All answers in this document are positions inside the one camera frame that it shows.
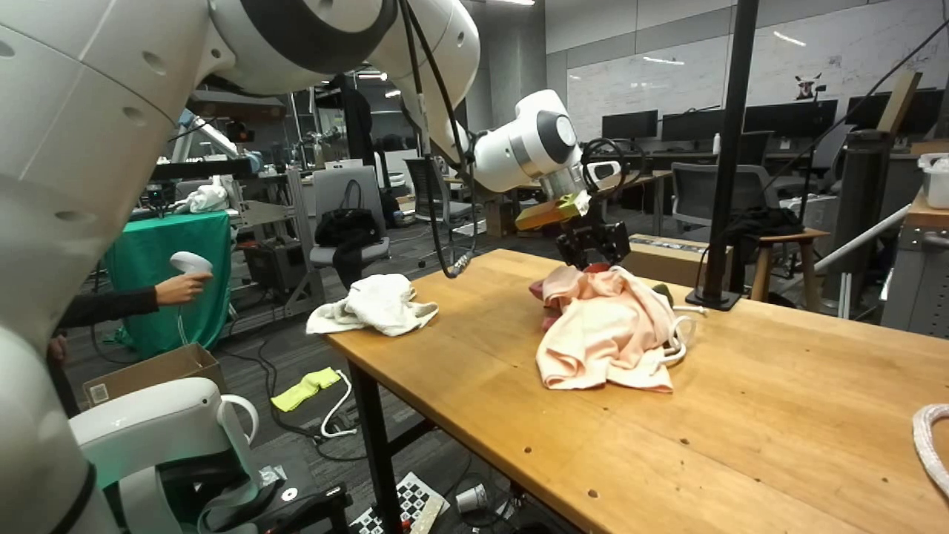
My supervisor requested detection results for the white terry towel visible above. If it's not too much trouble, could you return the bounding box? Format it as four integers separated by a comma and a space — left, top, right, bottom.
306, 272, 438, 339

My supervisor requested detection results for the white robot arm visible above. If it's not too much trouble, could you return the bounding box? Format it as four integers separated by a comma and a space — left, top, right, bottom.
0, 0, 594, 354

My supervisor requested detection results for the green draped cloth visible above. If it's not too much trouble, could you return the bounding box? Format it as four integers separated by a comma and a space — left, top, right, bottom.
104, 210, 230, 357

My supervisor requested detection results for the wooden stool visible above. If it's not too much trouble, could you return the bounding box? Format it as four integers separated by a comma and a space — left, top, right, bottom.
749, 229, 822, 311

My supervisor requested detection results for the black vertical pole stand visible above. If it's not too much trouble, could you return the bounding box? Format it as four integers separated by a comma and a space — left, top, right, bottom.
700, 0, 760, 311

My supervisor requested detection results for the person's hand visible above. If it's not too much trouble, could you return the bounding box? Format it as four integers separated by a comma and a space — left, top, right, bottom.
153, 272, 208, 305

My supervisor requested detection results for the cardboard box on floor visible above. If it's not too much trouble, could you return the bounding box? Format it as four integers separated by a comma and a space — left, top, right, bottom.
80, 343, 226, 409

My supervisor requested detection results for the yellow-green cloth on floor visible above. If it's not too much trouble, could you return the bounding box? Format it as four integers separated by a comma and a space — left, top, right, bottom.
269, 367, 341, 413

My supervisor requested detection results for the cardboard box behind table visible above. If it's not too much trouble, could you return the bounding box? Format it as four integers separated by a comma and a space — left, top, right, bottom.
622, 235, 709, 285

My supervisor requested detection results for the person in black sleeve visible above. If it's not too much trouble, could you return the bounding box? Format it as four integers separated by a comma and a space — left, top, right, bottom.
58, 288, 156, 330

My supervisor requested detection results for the white foreground robot arm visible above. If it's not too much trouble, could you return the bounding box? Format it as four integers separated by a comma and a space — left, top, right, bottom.
0, 331, 269, 534

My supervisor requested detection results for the light pink cloth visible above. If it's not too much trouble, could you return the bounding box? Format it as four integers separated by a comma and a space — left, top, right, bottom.
530, 268, 688, 391

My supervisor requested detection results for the checkerboard calibration card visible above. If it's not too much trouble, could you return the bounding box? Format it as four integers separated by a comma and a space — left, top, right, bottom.
350, 471, 447, 534

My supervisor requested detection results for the white cable on floor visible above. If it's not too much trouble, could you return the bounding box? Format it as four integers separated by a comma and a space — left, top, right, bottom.
315, 367, 362, 441

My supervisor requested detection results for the black gripper orange mount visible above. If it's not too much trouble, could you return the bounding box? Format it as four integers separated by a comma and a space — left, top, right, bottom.
556, 216, 628, 271

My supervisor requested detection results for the white handheld controller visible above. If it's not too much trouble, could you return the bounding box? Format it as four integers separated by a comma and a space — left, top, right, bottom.
169, 250, 214, 275

